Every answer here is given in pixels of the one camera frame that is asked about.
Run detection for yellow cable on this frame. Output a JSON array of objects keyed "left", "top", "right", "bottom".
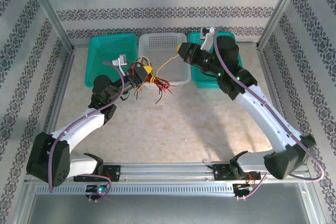
[
  {"left": 138, "top": 55, "right": 153, "bottom": 67},
  {"left": 156, "top": 54, "right": 181, "bottom": 78},
  {"left": 133, "top": 81, "right": 149, "bottom": 96}
]

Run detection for green plastic basket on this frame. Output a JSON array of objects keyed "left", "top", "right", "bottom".
[
  {"left": 187, "top": 31, "right": 244, "bottom": 89},
  {"left": 84, "top": 33, "right": 138, "bottom": 88}
]

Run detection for white plastic basket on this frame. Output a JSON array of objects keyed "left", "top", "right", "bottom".
[{"left": 138, "top": 33, "right": 192, "bottom": 90}]

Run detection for small controller board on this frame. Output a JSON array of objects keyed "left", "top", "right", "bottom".
[
  {"left": 86, "top": 184, "right": 110, "bottom": 197},
  {"left": 233, "top": 182, "right": 255, "bottom": 196}
]

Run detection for grey metal panel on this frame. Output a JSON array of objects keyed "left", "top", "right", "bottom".
[{"left": 15, "top": 182, "right": 323, "bottom": 224}]

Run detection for aluminium side rail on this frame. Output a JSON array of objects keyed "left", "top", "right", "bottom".
[
  {"left": 256, "top": 42, "right": 308, "bottom": 164},
  {"left": 43, "top": 47, "right": 77, "bottom": 135}
]

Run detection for aluminium frame post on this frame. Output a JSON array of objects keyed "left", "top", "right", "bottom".
[
  {"left": 257, "top": 0, "right": 308, "bottom": 50},
  {"left": 20, "top": 0, "right": 77, "bottom": 53}
]

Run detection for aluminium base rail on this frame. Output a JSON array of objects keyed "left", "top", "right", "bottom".
[{"left": 101, "top": 162, "right": 309, "bottom": 183}]

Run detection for slotted metal cable duct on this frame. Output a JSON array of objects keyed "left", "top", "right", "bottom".
[{"left": 35, "top": 182, "right": 237, "bottom": 195}]

